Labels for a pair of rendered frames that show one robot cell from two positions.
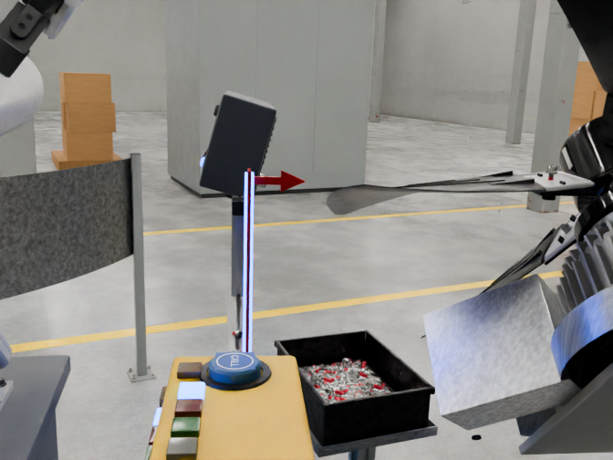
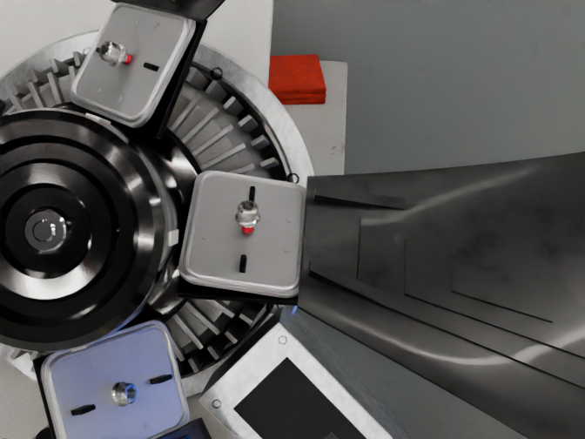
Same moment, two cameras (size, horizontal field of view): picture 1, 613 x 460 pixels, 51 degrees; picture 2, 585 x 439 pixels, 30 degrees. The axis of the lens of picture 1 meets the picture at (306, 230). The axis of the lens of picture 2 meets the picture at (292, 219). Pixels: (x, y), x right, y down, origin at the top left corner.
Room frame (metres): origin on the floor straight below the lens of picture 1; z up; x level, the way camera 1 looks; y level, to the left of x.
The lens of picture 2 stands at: (1.16, -0.20, 1.58)
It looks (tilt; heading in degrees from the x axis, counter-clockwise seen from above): 42 degrees down; 187
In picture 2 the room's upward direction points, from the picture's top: 3 degrees clockwise
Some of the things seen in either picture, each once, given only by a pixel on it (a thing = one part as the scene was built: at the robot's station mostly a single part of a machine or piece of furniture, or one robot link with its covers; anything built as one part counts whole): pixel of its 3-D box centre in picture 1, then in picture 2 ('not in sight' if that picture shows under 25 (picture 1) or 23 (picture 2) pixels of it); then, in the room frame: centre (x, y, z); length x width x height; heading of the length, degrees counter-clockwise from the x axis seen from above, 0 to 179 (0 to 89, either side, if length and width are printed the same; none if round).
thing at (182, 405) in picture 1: (189, 408); not in sight; (0.39, 0.07, 1.08); 0.02 x 0.02 x 0.01; 6
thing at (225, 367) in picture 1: (234, 369); not in sight; (0.45, 0.05, 1.08); 0.04 x 0.04 x 0.02
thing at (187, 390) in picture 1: (192, 391); not in sight; (0.41, 0.08, 1.08); 0.02 x 0.02 x 0.01; 6
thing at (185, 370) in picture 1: (190, 370); not in sight; (0.44, 0.08, 1.08); 0.02 x 0.02 x 0.01; 6
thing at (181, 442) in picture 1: (182, 449); not in sight; (0.34, 0.07, 1.08); 0.02 x 0.02 x 0.01; 6
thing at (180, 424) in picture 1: (185, 427); not in sight; (0.36, 0.07, 1.08); 0.02 x 0.02 x 0.01; 6
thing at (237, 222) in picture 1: (239, 247); not in sight; (1.22, 0.13, 0.96); 0.03 x 0.03 x 0.20; 6
